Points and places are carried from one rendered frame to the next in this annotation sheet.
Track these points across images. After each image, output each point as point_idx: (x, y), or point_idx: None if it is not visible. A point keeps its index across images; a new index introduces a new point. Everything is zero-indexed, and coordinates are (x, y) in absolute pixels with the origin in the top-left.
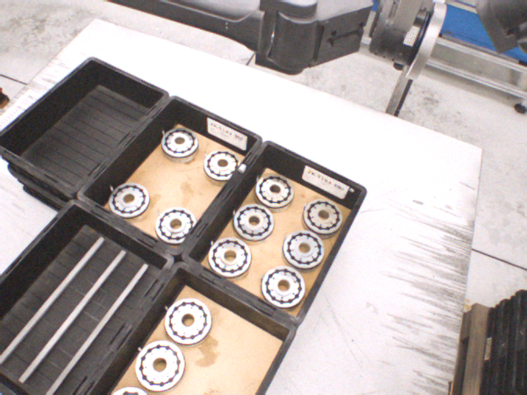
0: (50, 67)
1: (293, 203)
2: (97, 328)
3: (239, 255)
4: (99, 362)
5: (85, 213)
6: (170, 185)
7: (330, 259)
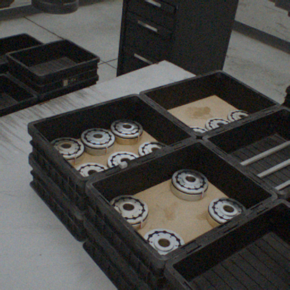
0: None
1: None
2: (258, 156)
3: (148, 147)
4: (257, 116)
5: None
6: (184, 222)
7: (94, 105)
